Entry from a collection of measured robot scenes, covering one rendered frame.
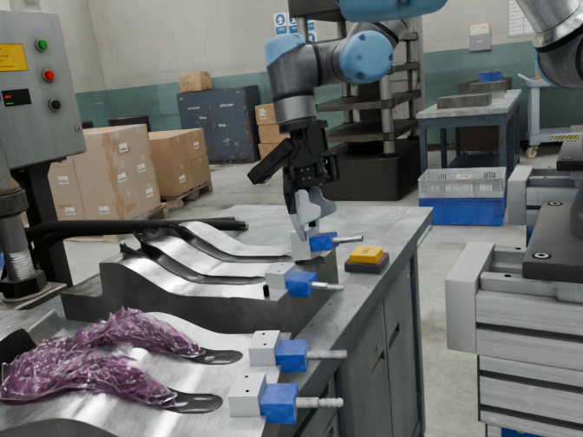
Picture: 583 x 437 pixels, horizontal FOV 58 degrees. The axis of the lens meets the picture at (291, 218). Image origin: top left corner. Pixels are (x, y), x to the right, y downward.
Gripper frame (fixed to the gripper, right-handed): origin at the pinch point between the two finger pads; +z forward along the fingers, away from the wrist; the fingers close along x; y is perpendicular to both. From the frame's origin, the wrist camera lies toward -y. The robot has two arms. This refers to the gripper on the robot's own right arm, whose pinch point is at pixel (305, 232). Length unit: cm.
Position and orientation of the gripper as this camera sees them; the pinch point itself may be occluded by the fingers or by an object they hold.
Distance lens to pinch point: 98.7
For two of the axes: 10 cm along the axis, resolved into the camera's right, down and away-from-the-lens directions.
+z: 1.7, 9.8, 0.8
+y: 8.8, -1.2, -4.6
